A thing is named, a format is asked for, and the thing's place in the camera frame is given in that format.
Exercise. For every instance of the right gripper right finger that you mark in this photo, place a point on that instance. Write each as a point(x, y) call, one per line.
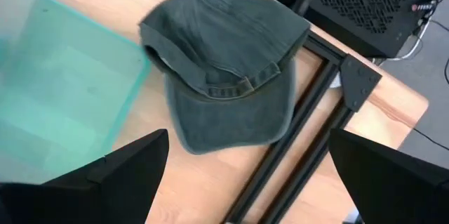
point(396, 189)

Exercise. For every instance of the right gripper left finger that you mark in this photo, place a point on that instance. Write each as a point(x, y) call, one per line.
point(105, 196)

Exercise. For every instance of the dark green cap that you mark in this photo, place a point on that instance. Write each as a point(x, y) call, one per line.
point(224, 59)

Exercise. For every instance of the green mat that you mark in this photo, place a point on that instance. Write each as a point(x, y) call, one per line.
point(63, 87)

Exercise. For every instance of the black perforated computer case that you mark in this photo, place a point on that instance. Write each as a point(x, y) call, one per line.
point(350, 6)

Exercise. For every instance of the black aluminium table frame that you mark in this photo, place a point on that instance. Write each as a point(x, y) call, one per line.
point(358, 83)

